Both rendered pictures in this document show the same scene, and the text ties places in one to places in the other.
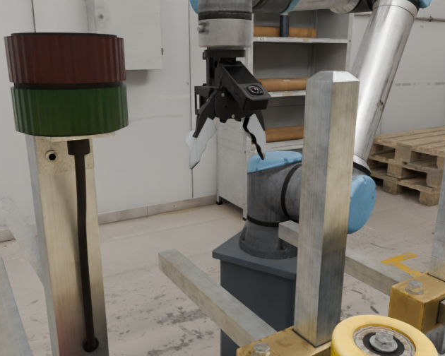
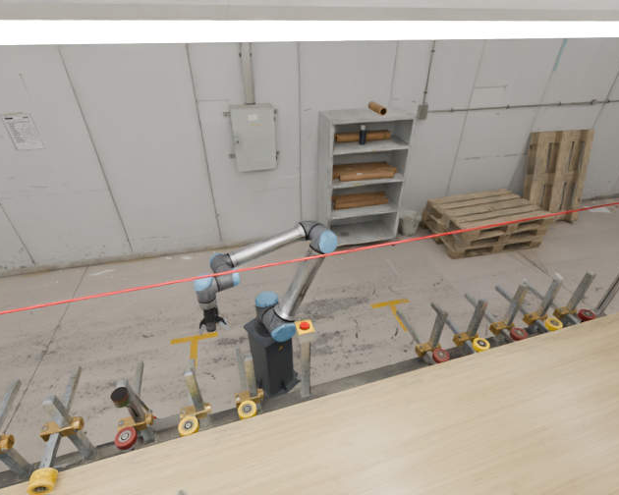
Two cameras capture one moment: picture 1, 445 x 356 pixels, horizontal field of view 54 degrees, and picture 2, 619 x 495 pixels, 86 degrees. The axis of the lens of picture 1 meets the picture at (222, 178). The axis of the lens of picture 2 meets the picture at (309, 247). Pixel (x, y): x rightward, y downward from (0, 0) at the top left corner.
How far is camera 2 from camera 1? 148 cm
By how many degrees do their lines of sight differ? 23
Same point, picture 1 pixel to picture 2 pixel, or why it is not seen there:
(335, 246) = (196, 397)
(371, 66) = (298, 279)
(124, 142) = (258, 202)
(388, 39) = (307, 269)
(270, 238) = (261, 329)
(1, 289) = (138, 377)
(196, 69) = (305, 159)
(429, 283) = (245, 395)
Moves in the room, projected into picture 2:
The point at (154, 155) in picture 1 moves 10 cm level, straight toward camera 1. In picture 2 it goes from (276, 209) to (275, 213)
